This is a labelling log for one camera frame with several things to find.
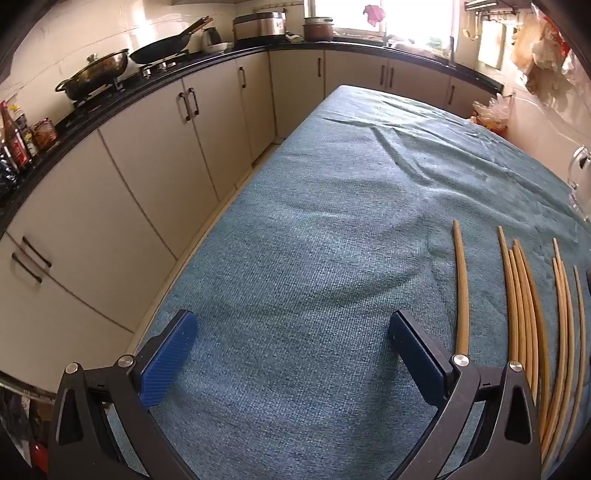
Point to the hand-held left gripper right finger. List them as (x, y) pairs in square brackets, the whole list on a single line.
[(413, 360)]

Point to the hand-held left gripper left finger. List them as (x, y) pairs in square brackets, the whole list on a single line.
[(168, 360)]

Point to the group of wooden chopsticks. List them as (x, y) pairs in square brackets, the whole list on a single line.
[(464, 300)]

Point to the blue table cloth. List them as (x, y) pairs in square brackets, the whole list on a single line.
[(323, 230)]

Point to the beige lower cabinets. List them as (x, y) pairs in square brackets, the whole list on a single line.
[(152, 152)]

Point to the dark blue packet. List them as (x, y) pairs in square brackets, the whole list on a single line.
[(7, 180)]

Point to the clear glass mug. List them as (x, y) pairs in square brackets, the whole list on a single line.
[(581, 175)]

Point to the red label jar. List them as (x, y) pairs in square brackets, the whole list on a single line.
[(45, 134)]

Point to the orange bin with plastic bag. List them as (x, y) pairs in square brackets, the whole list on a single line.
[(491, 110)]

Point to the brown sauce bottle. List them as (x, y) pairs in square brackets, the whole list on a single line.
[(25, 138)]

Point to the dark sauce bottle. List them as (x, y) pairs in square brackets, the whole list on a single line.
[(10, 134)]

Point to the black gas stove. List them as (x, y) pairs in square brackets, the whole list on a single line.
[(154, 69)]

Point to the steel wok with glass lid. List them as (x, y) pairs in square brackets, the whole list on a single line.
[(94, 69)]

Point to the black frying pan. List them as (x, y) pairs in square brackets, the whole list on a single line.
[(161, 46)]

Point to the white bowl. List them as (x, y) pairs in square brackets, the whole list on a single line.
[(219, 46)]

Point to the black kitchen countertop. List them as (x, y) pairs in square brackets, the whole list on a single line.
[(251, 48)]

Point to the white cutting board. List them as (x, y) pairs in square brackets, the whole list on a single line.
[(490, 44)]

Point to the hanging ladle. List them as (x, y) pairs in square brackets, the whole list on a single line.
[(468, 32)]

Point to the large printed plastic bag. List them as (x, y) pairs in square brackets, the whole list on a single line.
[(535, 46)]

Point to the kitchen window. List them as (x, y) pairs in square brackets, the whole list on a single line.
[(415, 18)]

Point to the brown cooking pot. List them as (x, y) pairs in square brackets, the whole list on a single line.
[(317, 30)]

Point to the silver rice cooker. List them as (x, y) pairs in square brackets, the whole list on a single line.
[(258, 24)]

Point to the pink cloth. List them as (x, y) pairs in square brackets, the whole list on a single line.
[(374, 13)]

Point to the black wall shelf rack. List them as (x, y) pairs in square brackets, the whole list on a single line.
[(485, 4)]

